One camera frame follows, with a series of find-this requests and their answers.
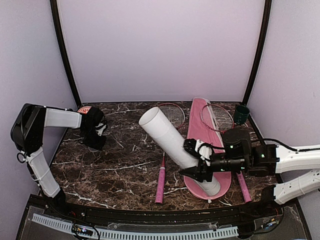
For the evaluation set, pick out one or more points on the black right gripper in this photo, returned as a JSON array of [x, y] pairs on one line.
[[196, 172]]

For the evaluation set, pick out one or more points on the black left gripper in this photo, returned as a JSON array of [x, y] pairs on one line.
[[98, 146]]

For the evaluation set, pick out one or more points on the pink racket cover bag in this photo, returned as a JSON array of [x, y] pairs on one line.
[[197, 130]]

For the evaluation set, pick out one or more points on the white shuttlecock tube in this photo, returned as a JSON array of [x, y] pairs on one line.
[[161, 130]]

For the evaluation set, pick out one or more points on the pink badminton racket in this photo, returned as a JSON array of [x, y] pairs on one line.
[[218, 119], [176, 116]]

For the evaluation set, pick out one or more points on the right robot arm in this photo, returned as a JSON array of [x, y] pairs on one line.
[[259, 161]]

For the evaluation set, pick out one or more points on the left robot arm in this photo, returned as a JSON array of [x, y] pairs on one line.
[[28, 131]]

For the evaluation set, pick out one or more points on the red patterned bowl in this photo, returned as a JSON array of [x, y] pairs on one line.
[[84, 110]]

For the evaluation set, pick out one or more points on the dark green cup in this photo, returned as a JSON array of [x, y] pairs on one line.
[[241, 114]]

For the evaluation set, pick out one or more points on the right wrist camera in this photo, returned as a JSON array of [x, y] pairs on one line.
[[205, 151]]

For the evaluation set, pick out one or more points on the white slotted cable duct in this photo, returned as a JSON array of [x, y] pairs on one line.
[[118, 231]]

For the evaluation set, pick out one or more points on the black front rail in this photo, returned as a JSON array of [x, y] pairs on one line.
[[245, 213]]

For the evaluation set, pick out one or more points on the left black frame post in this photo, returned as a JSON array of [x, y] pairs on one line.
[[63, 52]]

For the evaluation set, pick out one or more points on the black frame post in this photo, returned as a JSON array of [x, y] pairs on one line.
[[259, 51], [63, 52]]

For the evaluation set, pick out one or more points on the right black frame post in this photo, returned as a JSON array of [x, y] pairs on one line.
[[259, 51]]

